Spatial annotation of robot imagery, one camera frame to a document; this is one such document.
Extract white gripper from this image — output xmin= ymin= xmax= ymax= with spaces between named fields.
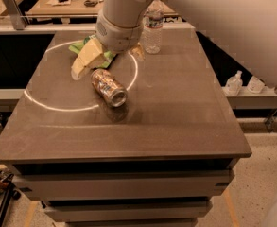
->
xmin=71 ymin=9 xmax=145 ymax=79

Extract orange soda can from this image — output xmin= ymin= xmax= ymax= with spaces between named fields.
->
xmin=91 ymin=69 xmax=128 ymax=108

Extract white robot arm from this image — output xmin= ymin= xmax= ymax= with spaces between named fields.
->
xmin=71 ymin=0 xmax=277 ymax=94

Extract green snack bag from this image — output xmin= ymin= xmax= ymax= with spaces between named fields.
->
xmin=69 ymin=35 xmax=115 ymax=68

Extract clear plastic water bottle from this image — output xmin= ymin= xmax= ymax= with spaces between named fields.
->
xmin=144 ymin=0 xmax=164 ymax=54

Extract black scissors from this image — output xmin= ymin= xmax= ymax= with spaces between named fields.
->
xmin=84 ymin=0 xmax=104 ymax=7

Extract clear pump bottle left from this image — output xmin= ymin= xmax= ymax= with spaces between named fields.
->
xmin=224 ymin=70 xmax=243 ymax=96

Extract clear pump bottle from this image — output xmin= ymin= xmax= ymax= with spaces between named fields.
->
xmin=247 ymin=76 xmax=265 ymax=94
xmin=224 ymin=70 xmax=243 ymax=96

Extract clear pump bottle right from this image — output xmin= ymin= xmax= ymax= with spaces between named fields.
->
xmin=247 ymin=76 xmax=265 ymax=94

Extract grey cabinet drawer unit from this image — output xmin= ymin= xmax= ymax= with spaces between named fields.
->
xmin=13 ymin=169 xmax=234 ymax=227

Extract black stand on floor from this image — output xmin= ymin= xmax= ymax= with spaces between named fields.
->
xmin=0 ymin=174 xmax=21 ymax=227

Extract left metal bracket post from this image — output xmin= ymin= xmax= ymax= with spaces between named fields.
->
xmin=2 ymin=0 xmax=26 ymax=30

